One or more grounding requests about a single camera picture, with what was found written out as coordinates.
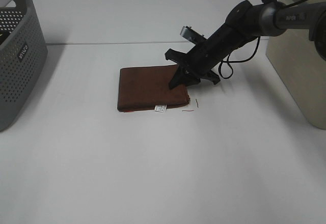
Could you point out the beige plastic basket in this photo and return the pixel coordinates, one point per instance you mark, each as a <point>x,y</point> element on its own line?
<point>302,71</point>

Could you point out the grey perforated plastic basket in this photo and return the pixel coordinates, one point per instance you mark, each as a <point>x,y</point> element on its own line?
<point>23,55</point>

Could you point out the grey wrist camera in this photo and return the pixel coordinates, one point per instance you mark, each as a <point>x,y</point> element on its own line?
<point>189,34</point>

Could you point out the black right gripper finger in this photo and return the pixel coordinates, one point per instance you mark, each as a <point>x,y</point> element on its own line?
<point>179,78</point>
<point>190,81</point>

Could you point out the brown towel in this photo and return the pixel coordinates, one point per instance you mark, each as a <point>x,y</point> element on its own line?
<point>143,88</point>

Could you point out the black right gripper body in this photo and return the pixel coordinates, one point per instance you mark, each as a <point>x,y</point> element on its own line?
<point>199,61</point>

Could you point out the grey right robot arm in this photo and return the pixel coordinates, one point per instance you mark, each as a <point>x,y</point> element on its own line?
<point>244,24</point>

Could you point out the white towel care label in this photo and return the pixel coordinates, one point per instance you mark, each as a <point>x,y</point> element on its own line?
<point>160,108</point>

